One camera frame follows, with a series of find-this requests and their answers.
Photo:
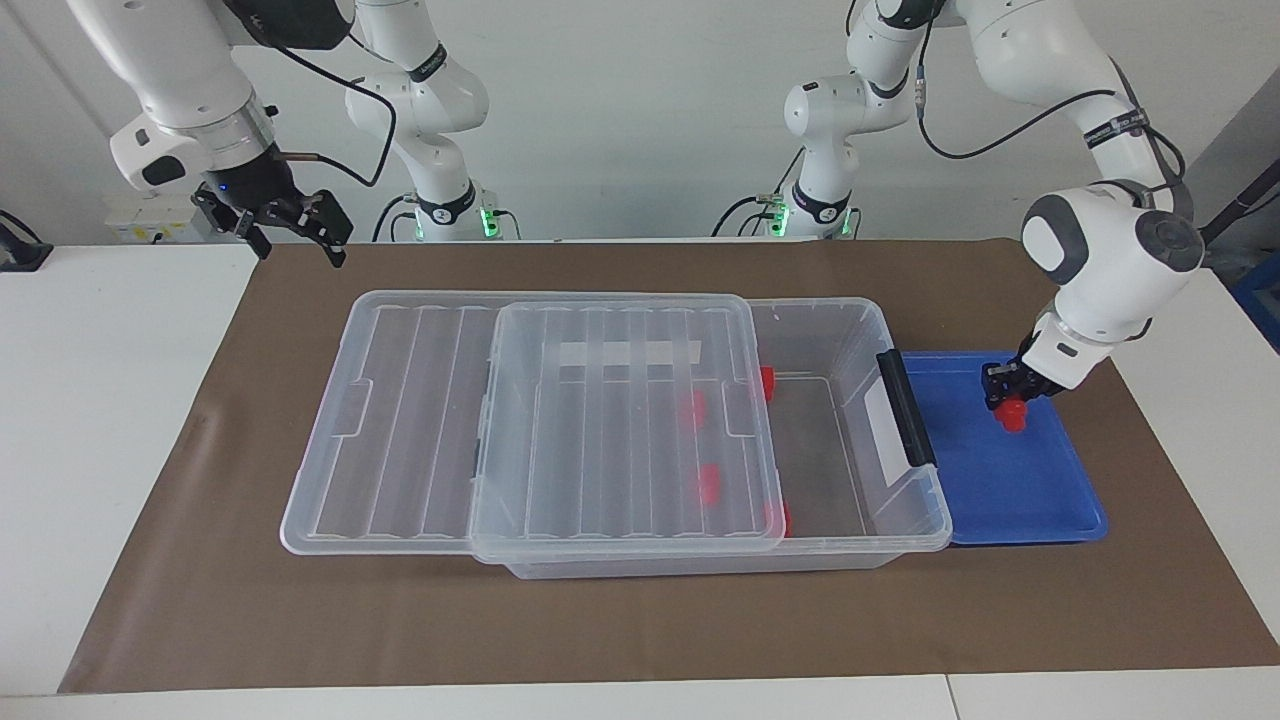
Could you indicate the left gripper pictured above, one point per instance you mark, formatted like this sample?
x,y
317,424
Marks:
x,y
1028,366

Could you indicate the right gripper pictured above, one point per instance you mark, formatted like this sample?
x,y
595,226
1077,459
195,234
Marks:
x,y
250,180

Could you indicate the red block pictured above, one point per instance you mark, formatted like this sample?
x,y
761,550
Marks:
x,y
767,383
785,519
1014,418

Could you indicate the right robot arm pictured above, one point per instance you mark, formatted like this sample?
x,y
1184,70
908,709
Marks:
x,y
180,70

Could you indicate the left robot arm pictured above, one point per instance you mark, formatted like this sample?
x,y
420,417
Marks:
x,y
1100,270

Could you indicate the black box latch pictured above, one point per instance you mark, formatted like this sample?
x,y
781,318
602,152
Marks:
x,y
905,405

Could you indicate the clear plastic box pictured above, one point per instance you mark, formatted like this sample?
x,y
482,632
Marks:
x,y
840,450

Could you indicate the blue tray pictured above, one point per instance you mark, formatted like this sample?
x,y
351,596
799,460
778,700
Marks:
x,y
1010,480

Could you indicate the clear plastic lid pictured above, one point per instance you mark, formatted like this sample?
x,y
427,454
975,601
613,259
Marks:
x,y
630,430
390,430

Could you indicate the black stand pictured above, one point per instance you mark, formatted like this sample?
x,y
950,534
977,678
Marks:
x,y
1240,200
20,250

